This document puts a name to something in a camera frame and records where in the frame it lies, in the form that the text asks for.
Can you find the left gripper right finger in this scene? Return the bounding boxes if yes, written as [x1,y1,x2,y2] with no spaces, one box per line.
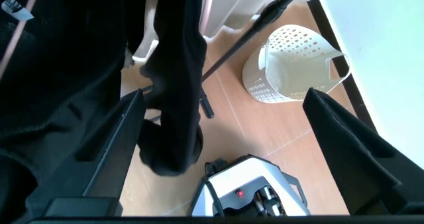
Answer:
[301,87,424,217]

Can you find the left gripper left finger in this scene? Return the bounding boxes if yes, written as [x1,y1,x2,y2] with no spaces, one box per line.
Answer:
[26,88,146,218]

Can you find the black garment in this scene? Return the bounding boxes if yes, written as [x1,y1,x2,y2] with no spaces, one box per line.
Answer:
[136,0,209,178]

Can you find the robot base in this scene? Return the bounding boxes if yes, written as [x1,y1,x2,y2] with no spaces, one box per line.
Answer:
[187,154,311,217]

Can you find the white laundry basket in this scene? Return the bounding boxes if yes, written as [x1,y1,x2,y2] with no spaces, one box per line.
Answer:
[241,24,352,104]

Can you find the black clothes rack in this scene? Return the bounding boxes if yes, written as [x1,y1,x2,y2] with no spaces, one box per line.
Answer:
[142,0,311,119]

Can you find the black shorts with green print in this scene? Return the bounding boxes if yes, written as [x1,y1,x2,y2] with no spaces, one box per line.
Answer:
[0,0,156,223]

